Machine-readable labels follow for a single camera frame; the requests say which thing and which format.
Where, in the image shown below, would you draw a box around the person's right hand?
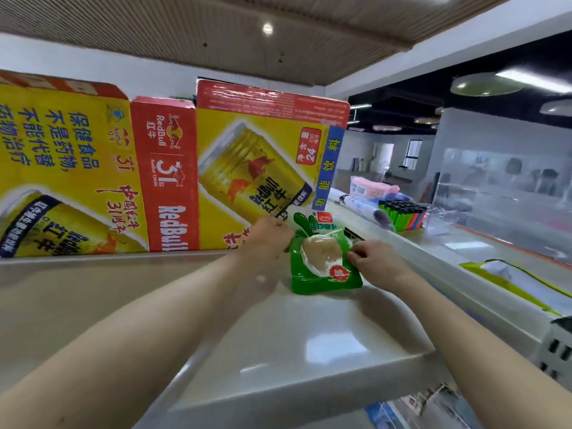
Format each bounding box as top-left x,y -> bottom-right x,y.
347,239 -> 414,292

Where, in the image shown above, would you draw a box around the person's left hand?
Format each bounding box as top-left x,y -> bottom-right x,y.
240,215 -> 296,264

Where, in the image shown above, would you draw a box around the green snack packet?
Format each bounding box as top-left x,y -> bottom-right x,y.
289,211 -> 363,295

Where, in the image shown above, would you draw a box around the person's left forearm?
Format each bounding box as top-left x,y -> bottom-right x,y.
0,245 -> 275,429

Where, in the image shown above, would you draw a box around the person's right forearm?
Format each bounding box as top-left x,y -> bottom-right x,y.
391,272 -> 572,429

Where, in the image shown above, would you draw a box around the white plastic-wrapped roll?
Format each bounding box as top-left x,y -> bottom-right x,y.
339,195 -> 396,228

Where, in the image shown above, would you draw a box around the row of colourful lighters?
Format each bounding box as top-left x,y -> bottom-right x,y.
378,200 -> 428,233

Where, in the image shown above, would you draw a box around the pink tissue pack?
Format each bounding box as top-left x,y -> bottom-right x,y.
349,176 -> 400,200

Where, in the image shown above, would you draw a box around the yellow drink carton with can picture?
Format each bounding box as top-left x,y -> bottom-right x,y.
196,79 -> 351,251

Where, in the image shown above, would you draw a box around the white shelf unit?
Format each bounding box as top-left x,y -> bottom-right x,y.
0,192 -> 559,429

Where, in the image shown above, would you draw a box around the red drink carton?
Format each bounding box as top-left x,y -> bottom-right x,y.
130,96 -> 200,253

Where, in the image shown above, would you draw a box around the clear acrylic partition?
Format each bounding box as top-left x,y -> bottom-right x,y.
422,148 -> 572,264

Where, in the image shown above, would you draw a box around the yellow-trimmed bag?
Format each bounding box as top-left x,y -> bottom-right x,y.
459,259 -> 572,318

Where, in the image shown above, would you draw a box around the magazines under shelf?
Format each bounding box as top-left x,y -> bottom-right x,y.
364,382 -> 479,429

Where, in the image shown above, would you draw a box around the white plastic basket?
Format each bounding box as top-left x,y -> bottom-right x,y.
534,316 -> 572,380

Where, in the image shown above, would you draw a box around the large yellow drink carton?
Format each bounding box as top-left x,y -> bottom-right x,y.
0,69 -> 150,259

